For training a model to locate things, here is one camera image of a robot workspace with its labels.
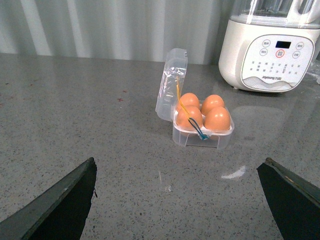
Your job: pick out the brown egg front left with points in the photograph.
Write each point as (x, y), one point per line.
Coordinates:
(194, 112)

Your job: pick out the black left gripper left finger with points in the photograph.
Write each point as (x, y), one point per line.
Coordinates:
(59, 213)

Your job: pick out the brown egg back right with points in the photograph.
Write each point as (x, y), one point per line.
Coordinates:
(212, 101)

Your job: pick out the brown egg back left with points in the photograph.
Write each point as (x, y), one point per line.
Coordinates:
(188, 99)

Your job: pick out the yellow blue rubber band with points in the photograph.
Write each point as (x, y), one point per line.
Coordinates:
(192, 121)

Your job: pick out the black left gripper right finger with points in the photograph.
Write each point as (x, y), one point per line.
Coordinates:
(293, 201)

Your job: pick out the brown egg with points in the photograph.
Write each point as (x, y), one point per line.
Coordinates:
(212, 101)
(194, 112)
(188, 99)

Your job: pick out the clear plastic bag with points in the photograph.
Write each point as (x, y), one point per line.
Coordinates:
(313, 72)

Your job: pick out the white Joyoung blender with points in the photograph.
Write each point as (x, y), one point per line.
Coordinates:
(269, 44)

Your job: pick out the grey curtain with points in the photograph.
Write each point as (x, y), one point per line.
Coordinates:
(144, 30)

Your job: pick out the clear plastic egg box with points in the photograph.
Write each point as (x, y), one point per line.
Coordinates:
(176, 66)

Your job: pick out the brown egg carried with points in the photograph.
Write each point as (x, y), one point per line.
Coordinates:
(217, 119)

